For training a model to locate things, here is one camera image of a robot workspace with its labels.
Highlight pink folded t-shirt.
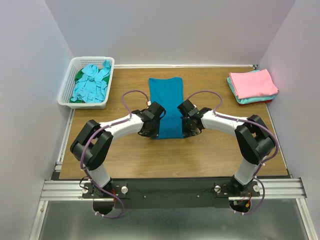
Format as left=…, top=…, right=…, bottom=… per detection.
left=229, top=69, right=279, bottom=99

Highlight green t-shirt in basket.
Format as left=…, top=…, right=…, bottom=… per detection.
left=69, top=68, right=110, bottom=104

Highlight light blue crumpled t-shirt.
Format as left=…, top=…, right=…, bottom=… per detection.
left=69, top=60, right=112, bottom=104

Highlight white plastic laundry basket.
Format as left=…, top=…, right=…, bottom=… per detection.
left=57, top=56, right=115, bottom=109

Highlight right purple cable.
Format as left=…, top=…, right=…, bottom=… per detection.
left=182, top=90, right=280, bottom=216

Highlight mint folded t-shirt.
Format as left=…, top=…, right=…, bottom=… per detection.
left=227, top=70, right=276, bottom=104

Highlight teal blue t-shirt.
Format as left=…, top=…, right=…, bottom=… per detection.
left=148, top=77, right=184, bottom=139

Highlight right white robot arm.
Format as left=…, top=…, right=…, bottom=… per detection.
left=177, top=99, right=279, bottom=196

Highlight aluminium extrusion rail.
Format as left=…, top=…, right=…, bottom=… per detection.
left=40, top=178, right=307, bottom=201

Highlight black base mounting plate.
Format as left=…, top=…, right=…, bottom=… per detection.
left=82, top=177, right=261, bottom=210

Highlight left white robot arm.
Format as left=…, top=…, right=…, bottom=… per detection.
left=70, top=101, right=166, bottom=198

